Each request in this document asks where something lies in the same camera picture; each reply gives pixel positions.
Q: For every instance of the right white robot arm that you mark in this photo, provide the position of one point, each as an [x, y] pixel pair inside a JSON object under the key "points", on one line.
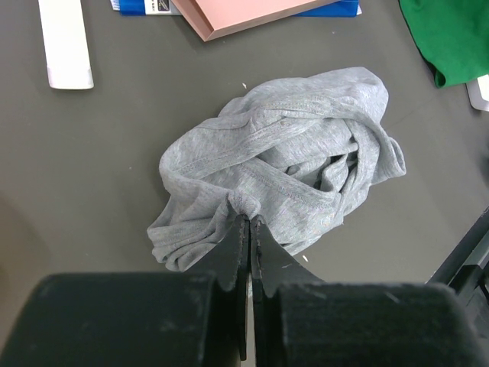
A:
{"points": [[465, 270]]}

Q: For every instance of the blue folder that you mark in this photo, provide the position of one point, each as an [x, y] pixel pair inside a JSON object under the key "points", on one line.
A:
{"points": [[339, 9]]}

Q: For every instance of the green tank top hanging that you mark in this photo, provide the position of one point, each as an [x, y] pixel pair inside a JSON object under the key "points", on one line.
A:
{"points": [[452, 37]]}

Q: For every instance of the metal clothes rack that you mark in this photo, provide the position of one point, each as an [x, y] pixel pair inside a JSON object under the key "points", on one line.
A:
{"points": [[65, 44]]}

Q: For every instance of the grey tank top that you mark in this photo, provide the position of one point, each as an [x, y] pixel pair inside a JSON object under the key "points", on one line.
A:
{"points": [[300, 152]]}

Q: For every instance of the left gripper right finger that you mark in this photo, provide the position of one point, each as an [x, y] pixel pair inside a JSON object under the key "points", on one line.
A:
{"points": [[275, 277]]}

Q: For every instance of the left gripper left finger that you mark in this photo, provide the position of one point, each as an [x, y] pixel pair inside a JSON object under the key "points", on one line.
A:
{"points": [[216, 288]]}

